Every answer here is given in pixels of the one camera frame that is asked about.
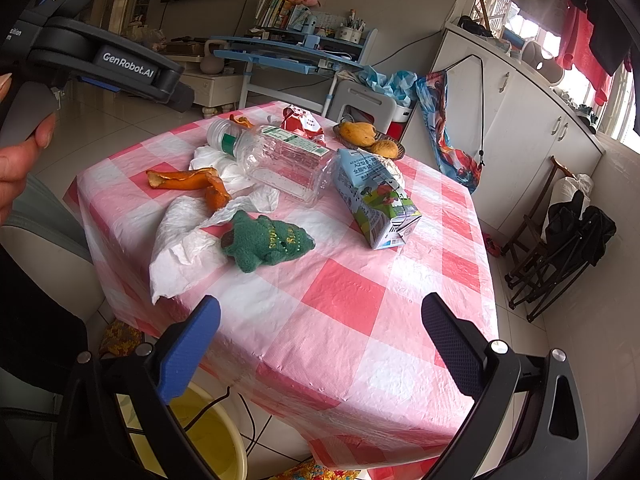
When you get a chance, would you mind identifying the white sack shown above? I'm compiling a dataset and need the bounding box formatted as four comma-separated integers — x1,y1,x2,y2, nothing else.
547,174,593,216

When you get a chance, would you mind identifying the green plush toy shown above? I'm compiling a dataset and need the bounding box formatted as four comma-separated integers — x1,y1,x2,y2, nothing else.
221,210,317,274

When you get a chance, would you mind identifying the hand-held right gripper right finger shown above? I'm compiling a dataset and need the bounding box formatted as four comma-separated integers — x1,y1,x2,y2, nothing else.
421,292,590,480

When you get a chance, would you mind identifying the white cabinet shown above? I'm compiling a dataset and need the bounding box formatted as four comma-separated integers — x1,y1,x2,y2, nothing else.
400,22,608,231

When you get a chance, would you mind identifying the person's black clothing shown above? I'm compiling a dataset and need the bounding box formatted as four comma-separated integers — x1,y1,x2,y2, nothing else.
0,247,90,396

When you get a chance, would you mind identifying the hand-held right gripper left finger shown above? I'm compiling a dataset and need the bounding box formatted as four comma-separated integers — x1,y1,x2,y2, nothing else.
52,296,222,480

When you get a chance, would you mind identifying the black cable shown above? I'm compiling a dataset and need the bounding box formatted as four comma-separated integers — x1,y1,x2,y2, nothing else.
182,386,311,461

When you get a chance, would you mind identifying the black hanging cord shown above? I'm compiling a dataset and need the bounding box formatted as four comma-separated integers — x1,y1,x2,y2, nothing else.
432,55,488,171

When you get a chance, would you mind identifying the white pen holder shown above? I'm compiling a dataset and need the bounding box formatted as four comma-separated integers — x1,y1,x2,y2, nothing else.
335,10,366,43

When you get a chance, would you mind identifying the large yellow mango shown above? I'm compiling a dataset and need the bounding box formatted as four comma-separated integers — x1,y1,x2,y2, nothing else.
339,122,376,147

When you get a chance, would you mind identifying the clear plastic bottle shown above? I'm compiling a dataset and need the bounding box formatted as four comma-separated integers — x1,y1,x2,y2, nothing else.
206,119,335,208

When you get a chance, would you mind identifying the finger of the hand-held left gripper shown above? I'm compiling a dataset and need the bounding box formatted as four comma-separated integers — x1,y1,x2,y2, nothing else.
79,76,195,114

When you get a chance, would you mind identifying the black folding chair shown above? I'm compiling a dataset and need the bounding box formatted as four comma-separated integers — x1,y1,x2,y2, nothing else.
505,190,618,323

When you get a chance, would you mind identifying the pink kettlebell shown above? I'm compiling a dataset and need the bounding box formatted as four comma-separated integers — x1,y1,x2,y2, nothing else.
200,40,226,76

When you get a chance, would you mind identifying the cream television cabinet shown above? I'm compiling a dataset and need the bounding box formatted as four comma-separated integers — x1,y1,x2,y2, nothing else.
165,52,246,113

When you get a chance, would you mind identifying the colourful crocheted slipper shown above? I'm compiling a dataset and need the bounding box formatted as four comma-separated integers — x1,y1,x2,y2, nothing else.
100,320,146,356
282,460,371,480

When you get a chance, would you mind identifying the black bag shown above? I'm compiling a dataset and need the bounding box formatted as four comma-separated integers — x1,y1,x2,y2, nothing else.
457,15,493,38

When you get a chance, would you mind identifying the pink checkered tablecloth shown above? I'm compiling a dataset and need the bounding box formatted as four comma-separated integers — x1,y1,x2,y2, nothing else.
62,101,501,472

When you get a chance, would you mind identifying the long orange peel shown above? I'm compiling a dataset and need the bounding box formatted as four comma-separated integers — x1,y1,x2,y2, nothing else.
146,168,221,192

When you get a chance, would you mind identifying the colourful printed bag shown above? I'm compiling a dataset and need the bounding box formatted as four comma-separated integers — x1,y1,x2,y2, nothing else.
415,71,485,193

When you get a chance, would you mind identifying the blue milk carton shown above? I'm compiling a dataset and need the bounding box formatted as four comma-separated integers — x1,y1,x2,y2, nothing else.
332,148,423,251

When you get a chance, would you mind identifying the curled orange peel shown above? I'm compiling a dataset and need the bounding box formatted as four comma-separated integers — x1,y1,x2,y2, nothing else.
205,172,233,212

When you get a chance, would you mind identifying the glass dish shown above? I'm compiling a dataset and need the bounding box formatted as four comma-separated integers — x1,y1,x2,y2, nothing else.
332,121,407,161

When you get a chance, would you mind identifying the clear plastic bag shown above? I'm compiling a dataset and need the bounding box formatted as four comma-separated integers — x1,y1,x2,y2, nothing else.
125,20,168,48

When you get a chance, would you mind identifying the white round appliance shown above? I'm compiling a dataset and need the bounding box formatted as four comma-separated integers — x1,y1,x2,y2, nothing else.
520,40,566,85

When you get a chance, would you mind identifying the row of books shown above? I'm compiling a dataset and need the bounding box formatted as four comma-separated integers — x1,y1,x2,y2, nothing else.
255,0,301,28

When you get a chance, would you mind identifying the blue plastic bag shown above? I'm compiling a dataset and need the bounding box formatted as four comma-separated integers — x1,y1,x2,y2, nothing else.
357,67,418,108

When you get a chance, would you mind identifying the wooden chair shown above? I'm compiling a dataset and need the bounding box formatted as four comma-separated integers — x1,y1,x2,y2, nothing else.
500,155,581,261

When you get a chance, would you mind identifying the person's left hand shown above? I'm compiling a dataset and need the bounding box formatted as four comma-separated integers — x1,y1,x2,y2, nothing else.
0,73,57,227

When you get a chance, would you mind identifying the grey-green chair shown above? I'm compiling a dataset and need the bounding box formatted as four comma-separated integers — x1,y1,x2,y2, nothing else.
0,170,108,341

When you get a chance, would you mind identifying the black hanging garment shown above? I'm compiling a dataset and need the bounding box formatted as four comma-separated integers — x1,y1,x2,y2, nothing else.
582,0,628,77

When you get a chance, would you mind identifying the yellow plastic basin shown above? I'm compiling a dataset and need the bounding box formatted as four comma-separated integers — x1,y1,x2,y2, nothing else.
112,382,248,480

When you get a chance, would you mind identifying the red hanging cloth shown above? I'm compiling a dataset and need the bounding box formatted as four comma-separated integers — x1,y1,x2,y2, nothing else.
555,7,613,103

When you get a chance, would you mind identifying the large white tissue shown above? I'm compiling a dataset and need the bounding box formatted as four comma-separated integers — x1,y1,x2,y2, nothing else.
150,194,263,305

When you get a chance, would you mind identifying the red snack packet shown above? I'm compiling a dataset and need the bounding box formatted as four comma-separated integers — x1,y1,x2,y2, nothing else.
279,104,326,140

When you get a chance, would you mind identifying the small white tissue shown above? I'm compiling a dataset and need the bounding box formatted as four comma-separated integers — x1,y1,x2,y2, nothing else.
189,145,238,175

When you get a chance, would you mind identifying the blue study desk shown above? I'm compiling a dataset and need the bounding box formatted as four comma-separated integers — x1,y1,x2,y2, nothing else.
207,27,378,111

